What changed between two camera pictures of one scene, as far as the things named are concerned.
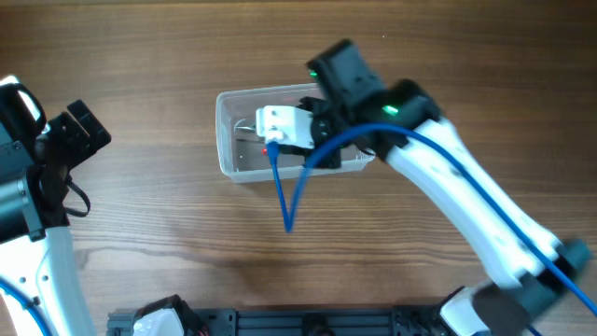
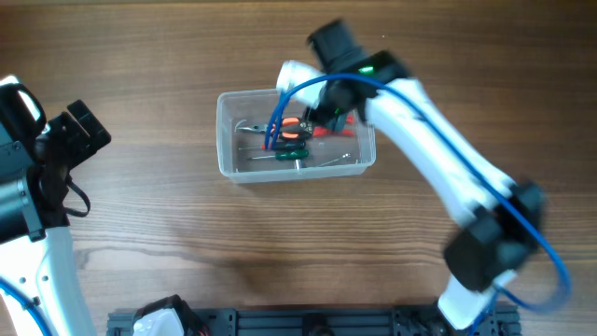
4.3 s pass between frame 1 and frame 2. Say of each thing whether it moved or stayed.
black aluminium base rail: stayed
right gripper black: moved
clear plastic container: stayed
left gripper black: stayed
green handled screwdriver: moved
